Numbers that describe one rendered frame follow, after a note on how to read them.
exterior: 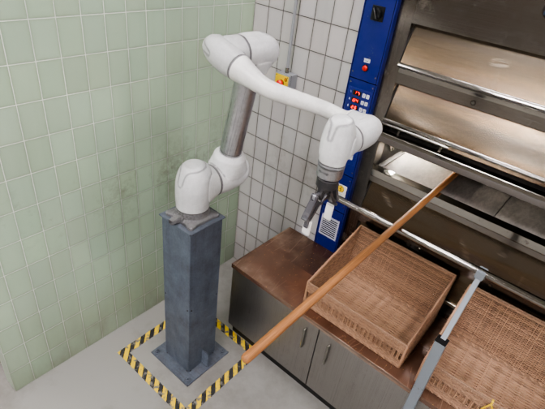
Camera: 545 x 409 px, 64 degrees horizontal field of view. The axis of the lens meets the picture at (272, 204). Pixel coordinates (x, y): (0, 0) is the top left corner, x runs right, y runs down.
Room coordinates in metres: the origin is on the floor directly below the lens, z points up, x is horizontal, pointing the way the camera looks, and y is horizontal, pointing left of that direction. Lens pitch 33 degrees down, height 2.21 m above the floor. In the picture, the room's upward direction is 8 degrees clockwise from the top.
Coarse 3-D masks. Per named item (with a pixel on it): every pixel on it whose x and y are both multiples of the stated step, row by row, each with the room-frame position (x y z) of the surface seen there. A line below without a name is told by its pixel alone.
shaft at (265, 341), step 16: (448, 176) 2.01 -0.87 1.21; (432, 192) 1.81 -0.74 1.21; (416, 208) 1.66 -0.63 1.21; (400, 224) 1.52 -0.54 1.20; (384, 240) 1.40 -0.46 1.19; (320, 288) 1.08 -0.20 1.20; (304, 304) 0.99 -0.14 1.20; (288, 320) 0.92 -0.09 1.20; (272, 336) 0.86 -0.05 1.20; (256, 352) 0.80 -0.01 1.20
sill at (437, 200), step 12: (372, 168) 2.04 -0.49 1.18; (384, 168) 2.06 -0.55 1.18; (384, 180) 1.99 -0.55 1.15; (396, 180) 1.95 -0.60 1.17; (408, 180) 1.96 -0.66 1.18; (420, 192) 1.87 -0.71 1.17; (444, 204) 1.80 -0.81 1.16; (456, 204) 1.78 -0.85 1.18; (468, 216) 1.73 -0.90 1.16; (480, 216) 1.71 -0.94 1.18; (492, 216) 1.72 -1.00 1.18; (492, 228) 1.66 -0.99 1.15; (504, 228) 1.64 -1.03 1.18; (516, 228) 1.65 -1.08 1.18; (516, 240) 1.60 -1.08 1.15; (528, 240) 1.58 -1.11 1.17; (540, 240) 1.58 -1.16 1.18; (540, 252) 1.54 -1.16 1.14
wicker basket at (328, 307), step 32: (352, 256) 1.94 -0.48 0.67; (416, 256) 1.78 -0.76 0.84; (352, 288) 1.76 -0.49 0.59; (384, 288) 1.78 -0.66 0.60; (416, 288) 1.71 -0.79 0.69; (448, 288) 1.62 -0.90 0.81; (352, 320) 1.45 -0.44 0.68; (384, 320) 1.57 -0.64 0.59; (416, 320) 1.60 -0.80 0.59; (384, 352) 1.34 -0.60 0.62
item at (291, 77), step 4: (276, 72) 2.36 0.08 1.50; (280, 72) 2.35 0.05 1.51; (284, 72) 2.36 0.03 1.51; (276, 76) 2.36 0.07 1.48; (280, 76) 2.34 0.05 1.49; (284, 76) 2.33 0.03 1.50; (288, 76) 2.31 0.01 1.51; (292, 76) 2.33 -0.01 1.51; (296, 76) 2.36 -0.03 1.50; (276, 80) 2.36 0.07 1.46; (284, 80) 2.32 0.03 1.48; (288, 80) 2.31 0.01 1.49; (292, 80) 2.33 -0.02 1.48; (296, 80) 2.36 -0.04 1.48; (284, 84) 2.32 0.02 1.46; (288, 84) 2.31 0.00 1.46; (292, 84) 2.33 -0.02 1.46
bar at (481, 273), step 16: (352, 208) 1.67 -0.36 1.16; (384, 224) 1.57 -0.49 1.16; (416, 240) 1.48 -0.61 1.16; (448, 256) 1.40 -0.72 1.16; (480, 272) 1.32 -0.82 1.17; (512, 288) 1.25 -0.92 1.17; (464, 304) 1.25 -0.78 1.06; (544, 304) 1.19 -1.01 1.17; (432, 352) 1.14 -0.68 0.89; (432, 368) 1.13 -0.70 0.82; (416, 384) 1.15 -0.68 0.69; (416, 400) 1.13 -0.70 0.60
